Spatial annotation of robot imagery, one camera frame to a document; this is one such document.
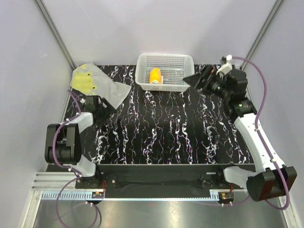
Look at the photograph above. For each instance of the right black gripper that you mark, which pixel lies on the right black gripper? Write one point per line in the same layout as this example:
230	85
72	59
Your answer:
193	80

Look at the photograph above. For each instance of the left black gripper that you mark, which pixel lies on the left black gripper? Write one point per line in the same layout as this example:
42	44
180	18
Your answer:
108	110

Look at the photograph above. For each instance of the grey towel yellow frog print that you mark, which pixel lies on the grey towel yellow frog print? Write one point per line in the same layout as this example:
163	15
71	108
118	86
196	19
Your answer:
91	80

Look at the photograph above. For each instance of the grey and orange towel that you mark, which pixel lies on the grey and orange towel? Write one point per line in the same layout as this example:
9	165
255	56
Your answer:
155	76

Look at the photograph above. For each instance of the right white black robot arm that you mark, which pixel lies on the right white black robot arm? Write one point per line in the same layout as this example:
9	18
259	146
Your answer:
271	178

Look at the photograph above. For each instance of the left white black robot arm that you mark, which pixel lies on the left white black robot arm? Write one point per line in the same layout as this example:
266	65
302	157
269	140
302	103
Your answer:
63	144

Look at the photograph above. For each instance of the white plastic mesh basket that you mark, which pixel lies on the white plastic mesh basket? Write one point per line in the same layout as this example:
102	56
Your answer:
173	68

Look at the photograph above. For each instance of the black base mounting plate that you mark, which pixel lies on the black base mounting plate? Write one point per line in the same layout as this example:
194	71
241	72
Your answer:
160	178

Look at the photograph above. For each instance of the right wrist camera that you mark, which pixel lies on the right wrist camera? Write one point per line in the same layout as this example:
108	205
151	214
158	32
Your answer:
226	65

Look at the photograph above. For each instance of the white slotted cable duct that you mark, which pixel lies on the white slotted cable duct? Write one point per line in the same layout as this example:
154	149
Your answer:
201	195

